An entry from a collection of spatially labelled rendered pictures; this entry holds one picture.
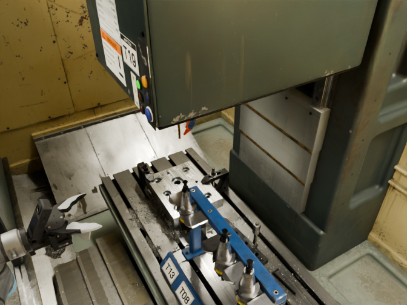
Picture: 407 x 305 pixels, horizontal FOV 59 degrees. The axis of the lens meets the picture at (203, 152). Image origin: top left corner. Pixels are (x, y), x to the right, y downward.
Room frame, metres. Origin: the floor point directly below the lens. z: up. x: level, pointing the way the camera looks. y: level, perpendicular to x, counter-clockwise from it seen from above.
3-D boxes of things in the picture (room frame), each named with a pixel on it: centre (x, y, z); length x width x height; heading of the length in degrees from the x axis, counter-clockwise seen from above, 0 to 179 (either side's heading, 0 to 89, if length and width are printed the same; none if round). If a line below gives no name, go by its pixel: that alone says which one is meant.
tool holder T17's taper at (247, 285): (0.53, -0.11, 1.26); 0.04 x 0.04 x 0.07
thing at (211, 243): (0.67, -0.03, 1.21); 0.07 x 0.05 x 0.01; 120
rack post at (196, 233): (0.89, 0.04, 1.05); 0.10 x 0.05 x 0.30; 120
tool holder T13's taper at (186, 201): (0.81, 0.06, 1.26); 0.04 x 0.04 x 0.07
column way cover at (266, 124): (1.27, -0.30, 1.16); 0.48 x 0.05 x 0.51; 30
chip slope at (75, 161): (1.63, 0.42, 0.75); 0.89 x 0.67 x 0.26; 120
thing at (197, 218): (0.77, 0.03, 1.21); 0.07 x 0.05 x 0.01; 120
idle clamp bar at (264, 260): (0.90, -0.14, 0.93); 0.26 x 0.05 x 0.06; 35
